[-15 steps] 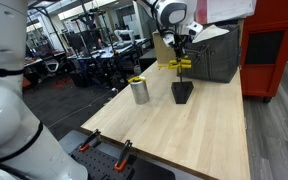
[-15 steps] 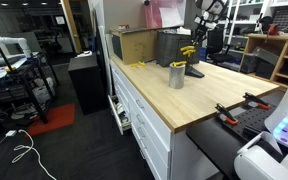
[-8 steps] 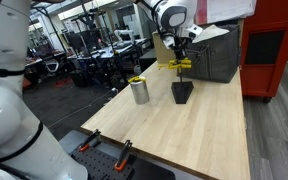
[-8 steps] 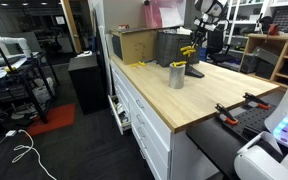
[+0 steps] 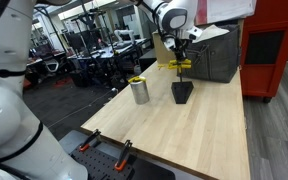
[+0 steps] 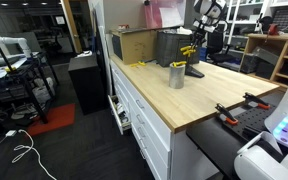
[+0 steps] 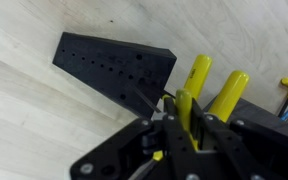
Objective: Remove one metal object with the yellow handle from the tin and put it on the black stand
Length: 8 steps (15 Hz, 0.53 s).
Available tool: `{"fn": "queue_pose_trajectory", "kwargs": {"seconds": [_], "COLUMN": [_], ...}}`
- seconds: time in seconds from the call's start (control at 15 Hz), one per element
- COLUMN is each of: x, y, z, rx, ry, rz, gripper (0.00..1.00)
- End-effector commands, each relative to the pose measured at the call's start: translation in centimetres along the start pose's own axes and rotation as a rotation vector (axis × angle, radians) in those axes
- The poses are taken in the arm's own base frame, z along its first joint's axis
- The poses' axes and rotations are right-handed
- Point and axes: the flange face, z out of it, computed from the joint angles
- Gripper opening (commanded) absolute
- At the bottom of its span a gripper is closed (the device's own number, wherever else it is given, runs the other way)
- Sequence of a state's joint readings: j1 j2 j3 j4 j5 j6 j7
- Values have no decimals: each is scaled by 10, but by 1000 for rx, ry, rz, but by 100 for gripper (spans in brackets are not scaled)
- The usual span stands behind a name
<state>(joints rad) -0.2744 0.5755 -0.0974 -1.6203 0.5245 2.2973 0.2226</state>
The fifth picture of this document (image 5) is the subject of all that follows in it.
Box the cylindrical metal tin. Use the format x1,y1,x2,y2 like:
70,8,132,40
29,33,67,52
129,79,151,105

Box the white office chair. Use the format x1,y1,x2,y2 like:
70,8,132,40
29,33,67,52
43,58,60,74

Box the black work cart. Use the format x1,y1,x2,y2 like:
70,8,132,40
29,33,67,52
67,38,152,88

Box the red tool cabinet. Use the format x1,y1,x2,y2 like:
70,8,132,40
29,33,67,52
239,0,288,104

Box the black waste bin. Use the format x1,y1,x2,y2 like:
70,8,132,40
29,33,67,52
68,69,92,88

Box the black triangular tool stand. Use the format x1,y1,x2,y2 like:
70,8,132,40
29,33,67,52
170,69,195,105

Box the grey fabric storage bin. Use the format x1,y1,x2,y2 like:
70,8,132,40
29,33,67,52
183,24,241,84

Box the white floor cable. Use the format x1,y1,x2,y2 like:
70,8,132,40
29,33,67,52
47,88,118,129

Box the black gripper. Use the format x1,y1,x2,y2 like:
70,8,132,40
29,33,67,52
168,33,189,63

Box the red floor mat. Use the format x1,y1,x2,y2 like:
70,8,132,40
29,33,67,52
51,77,74,89

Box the black perforated mounting board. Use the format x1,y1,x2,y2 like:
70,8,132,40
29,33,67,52
69,144,135,180

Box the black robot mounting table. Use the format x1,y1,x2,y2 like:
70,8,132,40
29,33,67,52
58,129,177,180

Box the white cloth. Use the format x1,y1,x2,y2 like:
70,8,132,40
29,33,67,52
197,24,231,44

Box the white paper sheet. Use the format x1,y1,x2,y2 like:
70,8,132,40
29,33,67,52
206,0,258,24

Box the black pedestal cabinet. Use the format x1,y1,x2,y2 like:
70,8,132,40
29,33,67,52
138,49,158,73

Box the black clamp orange handle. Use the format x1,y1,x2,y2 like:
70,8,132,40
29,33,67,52
114,139,134,172
78,129,102,153

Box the brown cardboard box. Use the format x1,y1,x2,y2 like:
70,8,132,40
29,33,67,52
152,30,177,65

